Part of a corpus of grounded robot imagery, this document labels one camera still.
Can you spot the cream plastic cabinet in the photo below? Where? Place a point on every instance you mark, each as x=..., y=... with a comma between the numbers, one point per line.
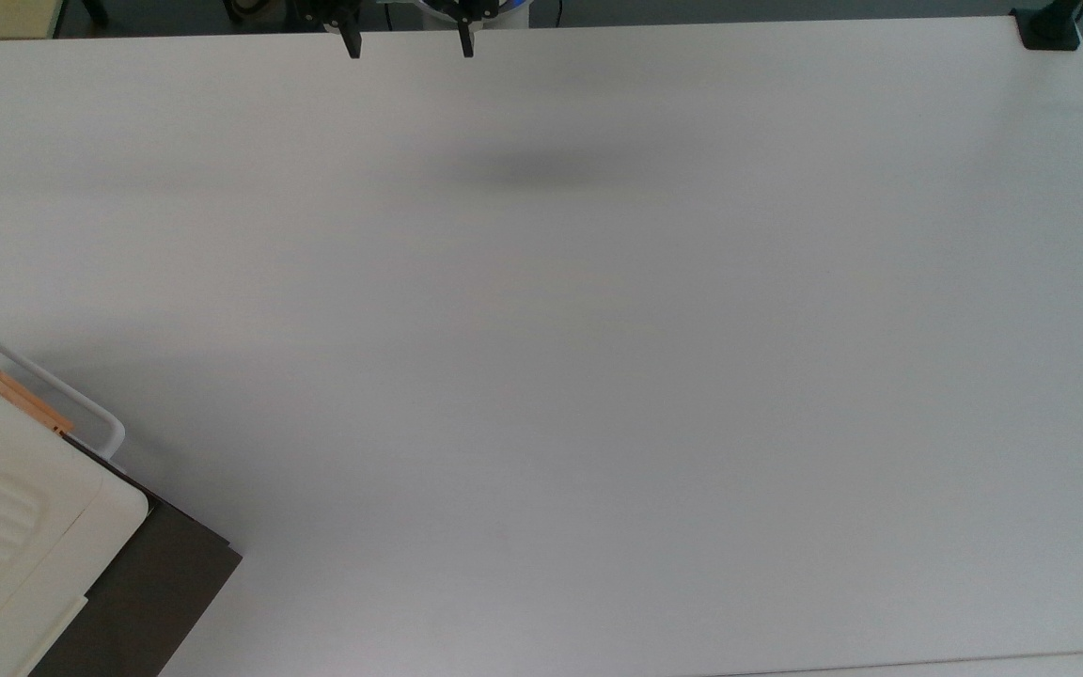
x=6, y=527

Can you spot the dark brown drawer box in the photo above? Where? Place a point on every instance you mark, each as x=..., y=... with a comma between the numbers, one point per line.
x=151, y=583

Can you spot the black chair leg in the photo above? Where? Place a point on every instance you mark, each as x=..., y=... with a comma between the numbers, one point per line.
x=95, y=11

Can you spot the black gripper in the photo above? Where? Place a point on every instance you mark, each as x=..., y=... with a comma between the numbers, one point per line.
x=323, y=11

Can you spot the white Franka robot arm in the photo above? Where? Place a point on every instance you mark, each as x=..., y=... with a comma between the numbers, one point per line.
x=510, y=19

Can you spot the black table clamp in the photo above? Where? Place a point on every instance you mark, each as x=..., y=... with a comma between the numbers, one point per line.
x=1049, y=33

